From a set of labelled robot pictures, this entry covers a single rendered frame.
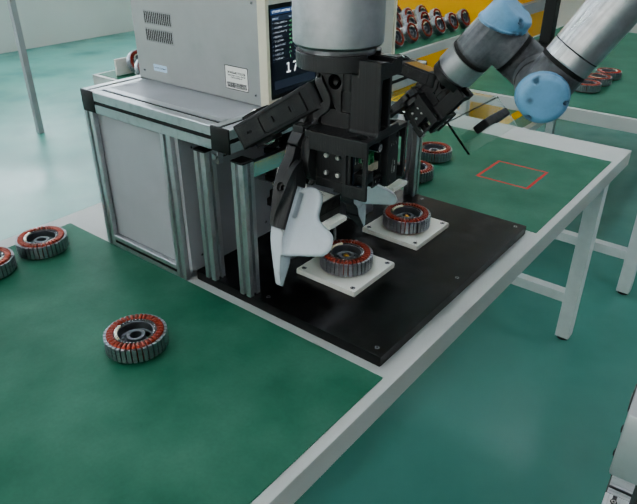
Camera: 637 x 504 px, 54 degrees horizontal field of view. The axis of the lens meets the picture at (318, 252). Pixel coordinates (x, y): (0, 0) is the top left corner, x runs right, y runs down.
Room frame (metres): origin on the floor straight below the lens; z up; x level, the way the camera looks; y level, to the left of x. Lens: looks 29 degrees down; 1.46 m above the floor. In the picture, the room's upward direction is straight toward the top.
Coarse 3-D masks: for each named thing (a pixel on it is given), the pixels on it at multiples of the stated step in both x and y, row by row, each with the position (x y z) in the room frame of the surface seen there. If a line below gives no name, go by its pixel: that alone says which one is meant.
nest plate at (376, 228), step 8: (368, 224) 1.34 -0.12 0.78; (376, 224) 1.34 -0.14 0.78; (432, 224) 1.34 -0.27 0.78; (440, 224) 1.34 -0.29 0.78; (448, 224) 1.34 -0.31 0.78; (368, 232) 1.31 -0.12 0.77; (376, 232) 1.30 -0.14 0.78; (384, 232) 1.29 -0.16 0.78; (392, 232) 1.29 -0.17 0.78; (424, 232) 1.29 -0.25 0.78; (432, 232) 1.29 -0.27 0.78; (440, 232) 1.31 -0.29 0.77; (392, 240) 1.27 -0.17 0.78; (400, 240) 1.26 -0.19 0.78; (408, 240) 1.25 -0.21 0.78; (416, 240) 1.25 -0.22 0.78; (424, 240) 1.25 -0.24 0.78; (416, 248) 1.23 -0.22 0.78
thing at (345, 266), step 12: (336, 240) 1.19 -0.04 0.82; (336, 252) 1.17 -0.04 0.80; (348, 252) 1.15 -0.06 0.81; (360, 252) 1.15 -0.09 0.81; (372, 252) 1.14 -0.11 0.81; (324, 264) 1.11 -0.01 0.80; (336, 264) 1.09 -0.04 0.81; (348, 264) 1.09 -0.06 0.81; (360, 264) 1.09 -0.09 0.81; (372, 264) 1.14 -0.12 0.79; (348, 276) 1.09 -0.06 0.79
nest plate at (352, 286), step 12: (312, 264) 1.15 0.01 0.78; (384, 264) 1.15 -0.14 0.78; (312, 276) 1.10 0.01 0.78; (324, 276) 1.10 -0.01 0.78; (336, 276) 1.10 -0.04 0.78; (360, 276) 1.10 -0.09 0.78; (372, 276) 1.10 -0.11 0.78; (336, 288) 1.07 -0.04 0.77; (348, 288) 1.05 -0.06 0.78; (360, 288) 1.05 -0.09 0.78
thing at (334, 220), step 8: (328, 192) 1.21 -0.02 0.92; (328, 200) 1.17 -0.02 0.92; (336, 200) 1.19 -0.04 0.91; (328, 208) 1.17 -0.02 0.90; (336, 208) 1.19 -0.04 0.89; (320, 216) 1.15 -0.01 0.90; (328, 216) 1.17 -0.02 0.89; (336, 216) 1.18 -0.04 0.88; (344, 216) 1.18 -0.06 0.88; (328, 224) 1.14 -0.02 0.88; (336, 224) 1.15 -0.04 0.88
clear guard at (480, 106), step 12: (480, 96) 1.43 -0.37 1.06; (492, 96) 1.43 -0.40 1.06; (468, 108) 1.33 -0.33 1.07; (480, 108) 1.35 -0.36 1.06; (492, 108) 1.38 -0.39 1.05; (456, 120) 1.26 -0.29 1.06; (468, 120) 1.29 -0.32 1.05; (480, 120) 1.32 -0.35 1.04; (504, 120) 1.37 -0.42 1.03; (456, 132) 1.23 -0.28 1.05; (468, 132) 1.26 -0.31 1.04; (492, 132) 1.31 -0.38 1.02; (504, 132) 1.34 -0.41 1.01; (468, 144) 1.23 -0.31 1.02; (480, 144) 1.25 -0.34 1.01
